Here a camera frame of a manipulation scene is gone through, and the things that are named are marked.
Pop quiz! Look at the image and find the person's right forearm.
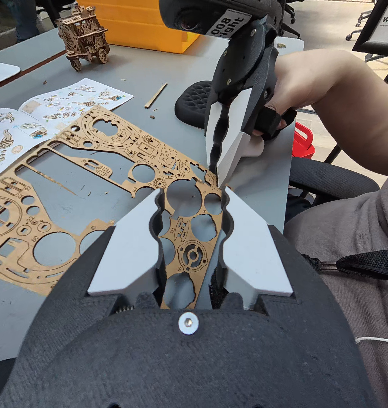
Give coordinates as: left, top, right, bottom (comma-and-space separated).
309, 48, 388, 176

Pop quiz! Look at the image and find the assembled wooden model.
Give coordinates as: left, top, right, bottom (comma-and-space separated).
55, 6, 111, 71

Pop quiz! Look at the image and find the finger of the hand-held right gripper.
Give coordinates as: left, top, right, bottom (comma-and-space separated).
204, 98, 229, 180
217, 89, 265, 188

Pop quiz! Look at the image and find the thin wooden stick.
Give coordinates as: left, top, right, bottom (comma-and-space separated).
144, 83, 168, 109

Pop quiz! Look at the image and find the black strap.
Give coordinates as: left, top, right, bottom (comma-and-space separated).
302, 249, 388, 282

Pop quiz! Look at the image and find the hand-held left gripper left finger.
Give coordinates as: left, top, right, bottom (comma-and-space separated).
87, 188, 166, 298

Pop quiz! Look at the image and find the black quilted wrist rest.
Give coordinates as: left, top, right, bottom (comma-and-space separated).
175, 81, 220, 129

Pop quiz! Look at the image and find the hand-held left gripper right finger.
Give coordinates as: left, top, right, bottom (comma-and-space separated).
218, 186, 294, 310

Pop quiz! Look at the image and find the white instruction booklet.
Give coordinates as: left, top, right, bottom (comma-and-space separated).
0, 77, 134, 181

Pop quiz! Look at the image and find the plywood parts sheet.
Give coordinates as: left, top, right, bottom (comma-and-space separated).
0, 105, 233, 310

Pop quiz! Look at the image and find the black framed sign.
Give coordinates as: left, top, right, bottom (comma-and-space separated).
352, 0, 388, 60

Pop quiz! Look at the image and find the yellow plastic bin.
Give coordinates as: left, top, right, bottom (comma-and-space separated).
77, 0, 201, 54

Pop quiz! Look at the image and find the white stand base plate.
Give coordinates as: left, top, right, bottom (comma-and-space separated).
0, 61, 21, 87

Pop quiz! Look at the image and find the person's right hand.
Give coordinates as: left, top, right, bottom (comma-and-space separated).
270, 52, 323, 111

